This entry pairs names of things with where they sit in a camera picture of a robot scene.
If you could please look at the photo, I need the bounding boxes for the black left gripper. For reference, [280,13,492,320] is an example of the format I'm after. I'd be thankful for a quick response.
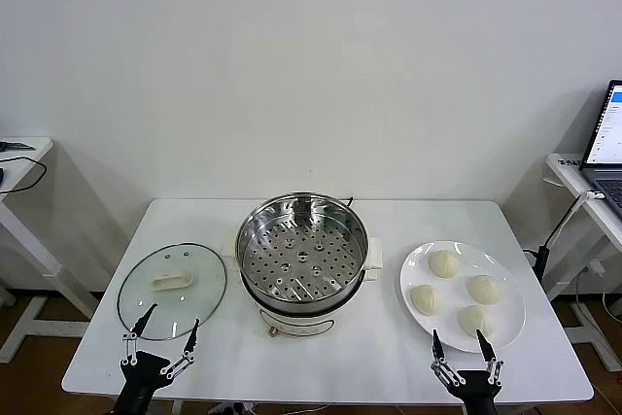
[120,303,201,399]

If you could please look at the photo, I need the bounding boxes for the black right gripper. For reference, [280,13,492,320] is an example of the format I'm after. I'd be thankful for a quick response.
[430,328,505,404]

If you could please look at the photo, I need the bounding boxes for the white steamed baozi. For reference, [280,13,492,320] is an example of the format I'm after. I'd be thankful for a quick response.
[428,249,462,280]
[466,274,504,305]
[457,305,496,341]
[410,284,442,317]

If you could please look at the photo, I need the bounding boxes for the glass lid with white handle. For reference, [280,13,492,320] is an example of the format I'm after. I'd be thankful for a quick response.
[116,241,228,341]

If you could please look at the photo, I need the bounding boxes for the perforated steel steamer basket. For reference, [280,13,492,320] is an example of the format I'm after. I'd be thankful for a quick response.
[235,192,369,315]

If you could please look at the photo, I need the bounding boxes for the white round plate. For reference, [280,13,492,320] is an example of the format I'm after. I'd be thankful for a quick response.
[399,239,528,354]

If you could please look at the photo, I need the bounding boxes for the white floor power strip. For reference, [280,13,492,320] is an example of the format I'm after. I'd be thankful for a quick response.
[211,400,257,415]

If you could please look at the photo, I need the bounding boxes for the white side table with laptop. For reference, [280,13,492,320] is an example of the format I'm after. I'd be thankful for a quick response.
[543,152,622,372]

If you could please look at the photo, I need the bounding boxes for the grey open laptop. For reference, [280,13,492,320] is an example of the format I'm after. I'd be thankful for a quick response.
[578,78,622,220]

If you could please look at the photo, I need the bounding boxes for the black cable with adapter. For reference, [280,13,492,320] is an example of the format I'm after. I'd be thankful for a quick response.
[523,193,584,285]

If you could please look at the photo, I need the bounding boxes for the thin black looped cable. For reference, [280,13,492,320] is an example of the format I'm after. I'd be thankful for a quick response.
[0,156,48,195]

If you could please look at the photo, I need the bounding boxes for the white side table with cable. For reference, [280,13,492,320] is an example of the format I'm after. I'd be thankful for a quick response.
[0,136,106,363]

